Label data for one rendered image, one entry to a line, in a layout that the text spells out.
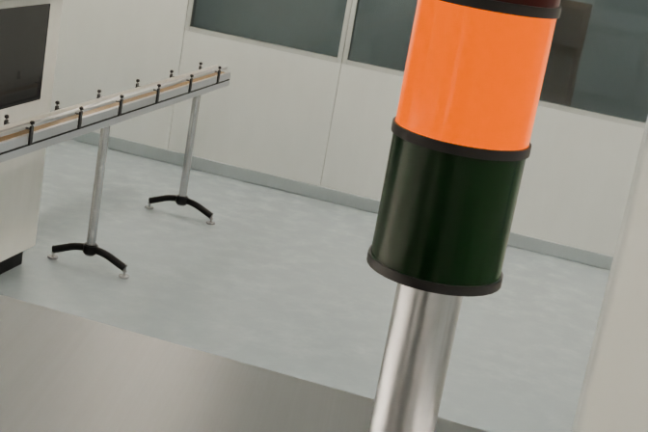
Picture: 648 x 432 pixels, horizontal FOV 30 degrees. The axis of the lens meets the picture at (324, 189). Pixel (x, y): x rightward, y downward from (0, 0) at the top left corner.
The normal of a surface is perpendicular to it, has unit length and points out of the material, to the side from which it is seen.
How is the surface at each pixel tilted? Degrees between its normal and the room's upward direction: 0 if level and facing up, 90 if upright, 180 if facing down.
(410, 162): 90
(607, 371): 90
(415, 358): 90
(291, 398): 0
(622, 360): 90
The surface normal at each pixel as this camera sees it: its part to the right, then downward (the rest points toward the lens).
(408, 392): -0.15, 0.23
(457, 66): -0.35, 0.18
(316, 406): 0.17, -0.95
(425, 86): -0.73, 0.05
